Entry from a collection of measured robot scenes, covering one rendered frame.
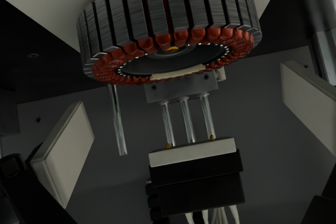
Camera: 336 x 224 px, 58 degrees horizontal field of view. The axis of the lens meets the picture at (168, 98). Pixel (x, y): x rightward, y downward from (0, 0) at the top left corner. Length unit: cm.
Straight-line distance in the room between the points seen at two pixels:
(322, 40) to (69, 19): 31
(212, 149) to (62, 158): 10
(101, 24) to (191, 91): 17
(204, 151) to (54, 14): 13
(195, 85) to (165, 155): 12
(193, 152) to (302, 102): 8
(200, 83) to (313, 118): 16
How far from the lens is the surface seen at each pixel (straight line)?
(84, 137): 20
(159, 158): 21
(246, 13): 17
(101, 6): 16
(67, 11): 19
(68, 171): 17
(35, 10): 19
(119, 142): 27
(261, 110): 45
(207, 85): 31
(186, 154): 21
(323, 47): 42
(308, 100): 17
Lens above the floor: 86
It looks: 7 degrees down
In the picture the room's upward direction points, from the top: 169 degrees clockwise
